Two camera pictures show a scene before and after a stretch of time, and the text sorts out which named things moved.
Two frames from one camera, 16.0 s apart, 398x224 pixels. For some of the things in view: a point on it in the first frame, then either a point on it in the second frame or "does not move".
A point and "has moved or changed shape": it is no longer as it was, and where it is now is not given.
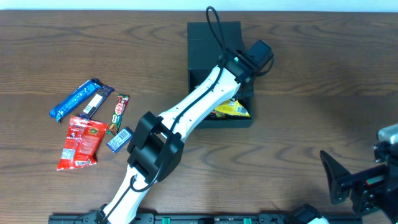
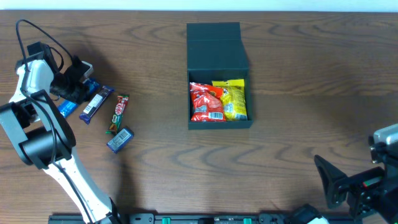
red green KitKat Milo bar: [120, 106] does not move
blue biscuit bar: [79, 94] does not move
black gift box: [208, 42] does not move
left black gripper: [249, 91] to [81, 96]
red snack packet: [83, 140] has moved or changed shape
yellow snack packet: [233, 107] has moved or changed shape
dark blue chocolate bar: [94, 103] does not move
